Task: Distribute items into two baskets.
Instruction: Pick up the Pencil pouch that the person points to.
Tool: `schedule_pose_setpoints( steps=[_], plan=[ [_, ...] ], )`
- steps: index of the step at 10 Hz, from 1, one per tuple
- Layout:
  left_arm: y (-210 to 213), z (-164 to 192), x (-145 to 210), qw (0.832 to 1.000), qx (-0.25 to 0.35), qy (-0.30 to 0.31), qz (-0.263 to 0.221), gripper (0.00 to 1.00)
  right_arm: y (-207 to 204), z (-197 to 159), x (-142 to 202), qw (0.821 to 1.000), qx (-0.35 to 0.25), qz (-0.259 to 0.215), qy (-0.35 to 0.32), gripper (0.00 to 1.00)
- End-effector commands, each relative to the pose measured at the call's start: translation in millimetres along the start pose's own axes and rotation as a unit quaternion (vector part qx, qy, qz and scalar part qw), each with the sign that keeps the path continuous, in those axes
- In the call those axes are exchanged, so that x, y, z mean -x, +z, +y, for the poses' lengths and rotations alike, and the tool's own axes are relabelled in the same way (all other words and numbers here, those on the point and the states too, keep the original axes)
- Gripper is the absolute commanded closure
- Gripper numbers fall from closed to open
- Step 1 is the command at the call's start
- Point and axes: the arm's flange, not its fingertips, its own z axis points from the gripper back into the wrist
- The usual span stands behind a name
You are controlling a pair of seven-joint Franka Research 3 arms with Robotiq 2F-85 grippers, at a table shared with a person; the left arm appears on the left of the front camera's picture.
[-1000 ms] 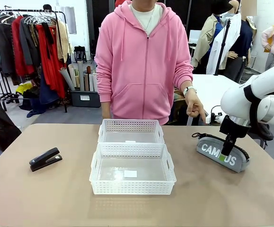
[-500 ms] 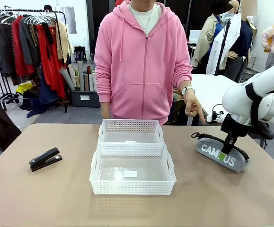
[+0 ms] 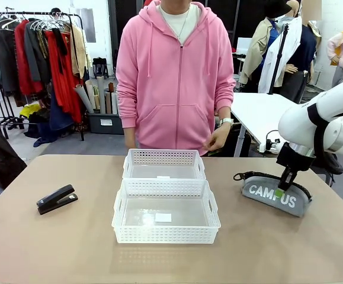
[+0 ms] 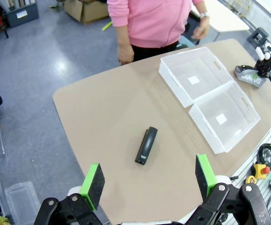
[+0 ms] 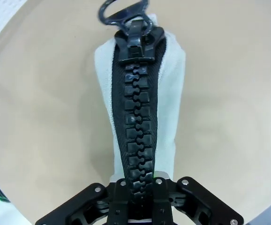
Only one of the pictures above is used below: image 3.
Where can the white chair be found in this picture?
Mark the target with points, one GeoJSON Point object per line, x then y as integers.
{"type": "Point", "coordinates": [243, 45]}

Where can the tall grey tube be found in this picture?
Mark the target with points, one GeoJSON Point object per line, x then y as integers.
{"type": "Point", "coordinates": [101, 94]}

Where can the brown paper roll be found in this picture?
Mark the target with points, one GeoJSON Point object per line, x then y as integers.
{"type": "Point", "coordinates": [108, 103]}

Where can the white sticker in large basket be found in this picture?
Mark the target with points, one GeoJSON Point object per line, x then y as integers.
{"type": "Point", "coordinates": [163, 217]}

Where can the small white perforated basket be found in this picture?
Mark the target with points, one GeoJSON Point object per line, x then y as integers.
{"type": "Point", "coordinates": [165, 156]}

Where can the white power strip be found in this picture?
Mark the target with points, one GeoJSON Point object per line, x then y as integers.
{"type": "Point", "coordinates": [273, 145]}

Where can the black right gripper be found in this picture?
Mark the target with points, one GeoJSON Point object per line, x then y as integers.
{"type": "Point", "coordinates": [295, 159]}

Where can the blue denim garment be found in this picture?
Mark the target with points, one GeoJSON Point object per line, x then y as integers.
{"type": "Point", "coordinates": [58, 118]}

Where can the black scarf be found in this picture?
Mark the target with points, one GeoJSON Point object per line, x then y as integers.
{"type": "Point", "coordinates": [59, 44]}

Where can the mannequin in navy top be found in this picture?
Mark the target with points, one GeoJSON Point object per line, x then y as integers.
{"type": "Point", "coordinates": [306, 44]}

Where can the large white perforated basket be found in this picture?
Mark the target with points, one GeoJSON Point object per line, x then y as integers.
{"type": "Point", "coordinates": [165, 233]}

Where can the person's left forearm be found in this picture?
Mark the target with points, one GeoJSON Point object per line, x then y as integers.
{"type": "Point", "coordinates": [225, 103]}

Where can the dark grey coat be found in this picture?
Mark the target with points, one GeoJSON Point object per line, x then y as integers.
{"type": "Point", "coordinates": [5, 59]}

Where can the mannequin in white coat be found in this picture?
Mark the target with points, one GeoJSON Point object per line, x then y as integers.
{"type": "Point", "coordinates": [278, 68]}

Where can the yellow bag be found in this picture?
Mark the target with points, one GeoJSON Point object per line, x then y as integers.
{"type": "Point", "coordinates": [30, 110]}

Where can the red jacket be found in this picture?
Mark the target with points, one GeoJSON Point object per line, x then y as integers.
{"type": "Point", "coordinates": [21, 59]}

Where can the black tripod pole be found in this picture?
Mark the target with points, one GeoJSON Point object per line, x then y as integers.
{"type": "Point", "coordinates": [280, 53]}

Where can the leaning grey paper roll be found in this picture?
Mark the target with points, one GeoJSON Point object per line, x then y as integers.
{"type": "Point", "coordinates": [83, 99]}

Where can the black chair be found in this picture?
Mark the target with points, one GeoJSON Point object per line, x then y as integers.
{"type": "Point", "coordinates": [332, 165]}

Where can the white table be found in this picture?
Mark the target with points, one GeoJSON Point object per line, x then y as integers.
{"type": "Point", "coordinates": [257, 112]}

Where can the person behind clothes rack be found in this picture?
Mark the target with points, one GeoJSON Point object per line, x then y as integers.
{"type": "Point", "coordinates": [55, 11]}

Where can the beige coat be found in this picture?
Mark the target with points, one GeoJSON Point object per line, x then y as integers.
{"type": "Point", "coordinates": [78, 50]}

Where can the white wristwatch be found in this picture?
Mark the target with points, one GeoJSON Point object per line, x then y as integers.
{"type": "Point", "coordinates": [227, 120]}

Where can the white paper roll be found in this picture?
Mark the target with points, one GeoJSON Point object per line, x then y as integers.
{"type": "Point", "coordinates": [114, 103]}

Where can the person's left hand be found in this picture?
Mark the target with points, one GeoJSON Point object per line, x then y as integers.
{"type": "Point", "coordinates": [217, 140]}

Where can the person's right forearm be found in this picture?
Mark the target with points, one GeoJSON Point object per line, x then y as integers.
{"type": "Point", "coordinates": [126, 109]}

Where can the black stapler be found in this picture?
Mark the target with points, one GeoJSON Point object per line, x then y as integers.
{"type": "Point", "coordinates": [55, 199]}

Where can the beige paper roll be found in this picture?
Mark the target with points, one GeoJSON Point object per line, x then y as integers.
{"type": "Point", "coordinates": [89, 94]}

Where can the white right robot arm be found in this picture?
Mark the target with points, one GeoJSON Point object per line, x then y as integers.
{"type": "Point", "coordinates": [337, 97]}

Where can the mannequin in beige trench coat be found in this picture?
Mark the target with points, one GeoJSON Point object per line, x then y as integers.
{"type": "Point", "coordinates": [255, 50]}

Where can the red dress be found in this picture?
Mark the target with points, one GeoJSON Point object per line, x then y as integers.
{"type": "Point", "coordinates": [66, 88]}

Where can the black metal clothes rack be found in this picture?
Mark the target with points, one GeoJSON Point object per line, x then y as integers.
{"type": "Point", "coordinates": [82, 124]}

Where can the grey CAMPUS zip pouch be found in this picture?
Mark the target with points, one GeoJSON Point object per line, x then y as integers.
{"type": "Point", "coordinates": [263, 201]}

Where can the white sticker in small basket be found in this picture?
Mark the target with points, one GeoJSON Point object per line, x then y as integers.
{"type": "Point", "coordinates": [163, 177]}

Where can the grey storage box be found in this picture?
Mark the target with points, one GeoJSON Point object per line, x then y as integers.
{"type": "Point", "coordinates": [104, 124]}

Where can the black bucket hat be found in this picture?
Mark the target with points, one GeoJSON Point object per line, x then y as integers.
{"type": "Point", "coordinates": [278, 9]}

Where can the person in pink hoodie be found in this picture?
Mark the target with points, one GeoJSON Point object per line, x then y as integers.
{"type": "Point", "coordinates": [174, 88]}

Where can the grey jacket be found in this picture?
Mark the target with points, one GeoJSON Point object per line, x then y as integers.
{"type": "Point", "coordinates": [35, 53]}

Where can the person's right hand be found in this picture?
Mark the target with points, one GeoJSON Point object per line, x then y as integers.
{"type": "Point", "coordinates": [130, 137]}

